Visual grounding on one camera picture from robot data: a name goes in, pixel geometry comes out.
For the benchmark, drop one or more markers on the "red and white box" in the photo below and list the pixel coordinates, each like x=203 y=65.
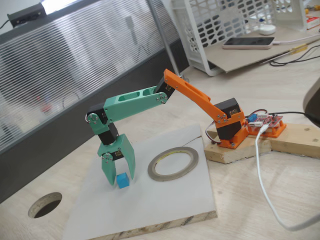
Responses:
x=313 y=22

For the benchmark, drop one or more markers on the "white chipboard panel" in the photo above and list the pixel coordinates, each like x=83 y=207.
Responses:
x=150 y=205

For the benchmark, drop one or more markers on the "white perforated plastic crate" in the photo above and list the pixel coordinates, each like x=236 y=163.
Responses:
x=215 y=15

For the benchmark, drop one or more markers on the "red controller circuit board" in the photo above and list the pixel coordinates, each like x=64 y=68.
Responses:
x=270 y=120

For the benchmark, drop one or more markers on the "long wooden plank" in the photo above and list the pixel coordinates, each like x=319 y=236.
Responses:
x=300 y=140

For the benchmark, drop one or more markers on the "grey rounded object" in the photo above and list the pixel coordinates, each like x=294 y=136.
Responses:
x=313 y=102

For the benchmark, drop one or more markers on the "orange board holder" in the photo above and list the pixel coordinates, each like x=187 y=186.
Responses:
x=277 y=132

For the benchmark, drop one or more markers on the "white earbuds case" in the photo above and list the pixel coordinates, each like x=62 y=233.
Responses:
x=267 y=30

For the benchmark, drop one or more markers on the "brown cardboard sheet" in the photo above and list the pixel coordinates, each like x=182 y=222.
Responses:
x=265 y=55

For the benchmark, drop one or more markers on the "green gripper black servo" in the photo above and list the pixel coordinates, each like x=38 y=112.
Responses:
x=121 y=146

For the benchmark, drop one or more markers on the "smartphone with pink case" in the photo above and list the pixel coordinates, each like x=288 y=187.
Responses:
x=247 y=43

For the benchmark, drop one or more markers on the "black box on divider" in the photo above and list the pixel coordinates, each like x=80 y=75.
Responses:
x=27 y=13

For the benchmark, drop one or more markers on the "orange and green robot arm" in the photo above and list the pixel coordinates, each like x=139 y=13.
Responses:
x=135 y=102

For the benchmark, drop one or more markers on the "blue cube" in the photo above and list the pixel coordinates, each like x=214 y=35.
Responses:
x=123 y=180

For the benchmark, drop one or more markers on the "grey ribbed desk divider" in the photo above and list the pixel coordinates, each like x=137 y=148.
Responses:
x=75 y=62

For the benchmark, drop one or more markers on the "wooden base block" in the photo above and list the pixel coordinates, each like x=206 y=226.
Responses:
x=237 y=153

